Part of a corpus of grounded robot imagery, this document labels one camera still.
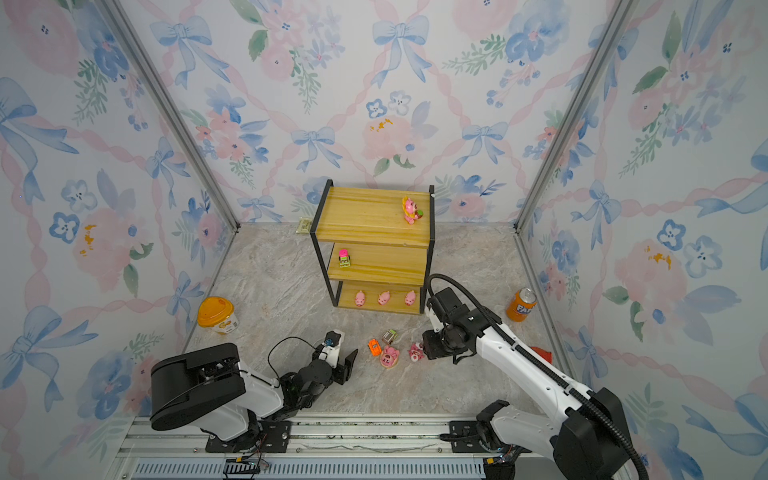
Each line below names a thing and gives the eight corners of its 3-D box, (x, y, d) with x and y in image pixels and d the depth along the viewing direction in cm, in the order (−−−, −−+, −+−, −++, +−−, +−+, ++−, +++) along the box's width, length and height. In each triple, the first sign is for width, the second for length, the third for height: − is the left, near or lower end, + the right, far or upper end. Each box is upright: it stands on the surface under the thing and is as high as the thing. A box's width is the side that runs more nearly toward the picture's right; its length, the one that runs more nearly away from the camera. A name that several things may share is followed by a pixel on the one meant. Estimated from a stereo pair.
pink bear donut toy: (378, 364, 87) (378, 360, 85) (385, 348, 90) (385, 344, 88) (393, 370, 86) (393, 367, 84) (399, 354, 89) (400, 350, 87)
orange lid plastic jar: (211, 337, 93) (193, 320, 84) (220, 314, 98) (204, 296, 89) (238, 337, 93) (223, 320, 84) (246, 314, 98) (232, 296, 89)
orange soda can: (508, 325, 96) (520, 308, 87) (502, 306, 100) (514, 287, 91) (526, 325, 96) (540, 308, 87) (520, 306, 100) (533, 287, 91)
